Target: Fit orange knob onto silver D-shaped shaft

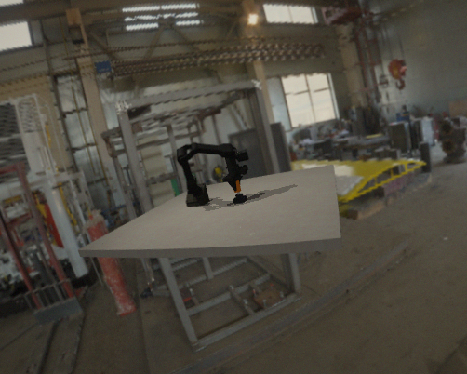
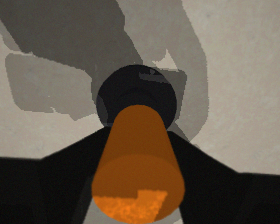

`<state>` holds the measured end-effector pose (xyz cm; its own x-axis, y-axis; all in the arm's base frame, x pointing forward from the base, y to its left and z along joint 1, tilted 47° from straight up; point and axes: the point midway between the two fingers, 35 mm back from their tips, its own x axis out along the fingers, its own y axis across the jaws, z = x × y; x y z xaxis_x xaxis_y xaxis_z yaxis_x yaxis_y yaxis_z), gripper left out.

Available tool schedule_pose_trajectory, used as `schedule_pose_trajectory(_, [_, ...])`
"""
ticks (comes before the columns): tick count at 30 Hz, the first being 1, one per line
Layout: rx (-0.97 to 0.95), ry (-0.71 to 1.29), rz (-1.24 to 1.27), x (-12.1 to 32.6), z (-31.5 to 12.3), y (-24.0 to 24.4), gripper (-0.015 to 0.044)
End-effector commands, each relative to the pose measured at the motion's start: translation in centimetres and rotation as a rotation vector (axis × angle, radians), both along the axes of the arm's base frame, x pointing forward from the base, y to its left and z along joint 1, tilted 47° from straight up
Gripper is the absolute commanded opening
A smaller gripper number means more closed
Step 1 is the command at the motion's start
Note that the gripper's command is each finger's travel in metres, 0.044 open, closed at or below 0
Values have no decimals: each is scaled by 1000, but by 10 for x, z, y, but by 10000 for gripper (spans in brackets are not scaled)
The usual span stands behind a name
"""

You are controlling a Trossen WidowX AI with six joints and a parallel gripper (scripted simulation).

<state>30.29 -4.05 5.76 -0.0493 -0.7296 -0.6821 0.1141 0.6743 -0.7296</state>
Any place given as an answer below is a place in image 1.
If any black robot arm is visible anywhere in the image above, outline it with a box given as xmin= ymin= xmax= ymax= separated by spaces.
xmin=177 ymin=142 xmax=249 ymax=197

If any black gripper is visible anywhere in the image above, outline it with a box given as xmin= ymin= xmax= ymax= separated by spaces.
xmin=222 ymin=163 xmax=243 ymax=191

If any orange knob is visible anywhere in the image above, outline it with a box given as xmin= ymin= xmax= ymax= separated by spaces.
xmin=234 ymin=180 xmax=241 ymax=193

